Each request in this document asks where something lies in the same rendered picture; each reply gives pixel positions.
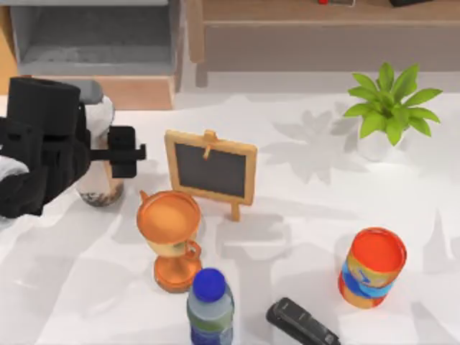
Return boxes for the white and brown cup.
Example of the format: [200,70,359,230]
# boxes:
[75,93,125,209]

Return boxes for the open wooden shelf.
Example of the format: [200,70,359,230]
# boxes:
[185,0,460,88]

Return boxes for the pale grey rounded box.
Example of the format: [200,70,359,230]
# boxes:
[78,79,106,106]

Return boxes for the pale wooden drawer front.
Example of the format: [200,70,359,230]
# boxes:
[30,74,177,111]

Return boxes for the orange and blue can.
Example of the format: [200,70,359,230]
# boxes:
[337,226,408,310]

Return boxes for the orange gold trophy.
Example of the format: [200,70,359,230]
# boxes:
[136,190,204,294]

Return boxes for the green plant in white pot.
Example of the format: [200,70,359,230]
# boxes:
[342,61,444,162]

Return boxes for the wooden framed blackboard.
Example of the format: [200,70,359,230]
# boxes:
[164,129,259,222]

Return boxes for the wooden cupboard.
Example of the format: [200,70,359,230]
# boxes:
[0,5,19,86]

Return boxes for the small black object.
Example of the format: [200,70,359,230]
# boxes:
[389,0,435,9]

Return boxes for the grey pierced drawer inside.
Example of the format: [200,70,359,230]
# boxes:
[9,0,180,77]

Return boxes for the black stapler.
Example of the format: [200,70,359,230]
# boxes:
[265,297,341,345]

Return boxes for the blue capped clear bottle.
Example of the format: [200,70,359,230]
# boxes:
[185,267,236,345]

